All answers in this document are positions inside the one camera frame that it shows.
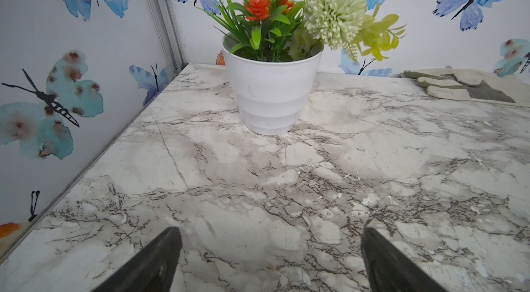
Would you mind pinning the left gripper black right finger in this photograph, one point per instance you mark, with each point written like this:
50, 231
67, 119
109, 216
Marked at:
388, 269

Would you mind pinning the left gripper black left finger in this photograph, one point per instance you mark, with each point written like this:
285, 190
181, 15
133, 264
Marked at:
152, 269

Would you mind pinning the potted flower plant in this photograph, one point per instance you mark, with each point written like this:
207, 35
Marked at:
272, 50

